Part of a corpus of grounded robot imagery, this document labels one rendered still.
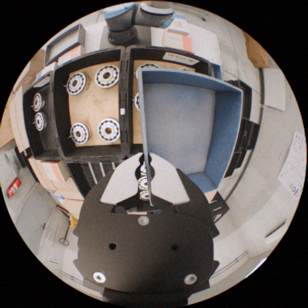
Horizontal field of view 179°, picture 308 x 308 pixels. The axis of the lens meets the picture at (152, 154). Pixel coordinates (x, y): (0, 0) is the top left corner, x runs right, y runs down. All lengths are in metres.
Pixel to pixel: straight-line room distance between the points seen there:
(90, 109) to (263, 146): 3.21
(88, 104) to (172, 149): 0.39
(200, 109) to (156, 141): 0.10
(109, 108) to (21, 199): 3.16
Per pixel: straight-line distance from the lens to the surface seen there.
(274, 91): 3.05
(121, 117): 0.32
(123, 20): 0.50
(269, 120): 3.06
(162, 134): 0.18
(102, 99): 0.44
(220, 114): 0.21
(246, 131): 1.52
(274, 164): 3.03
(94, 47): 0.72
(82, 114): 0.48
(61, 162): 0.59
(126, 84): 0.32
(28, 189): 3.37
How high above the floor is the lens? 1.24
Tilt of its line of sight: 60 degrees down
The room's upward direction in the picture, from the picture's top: 165 degrees clockwise
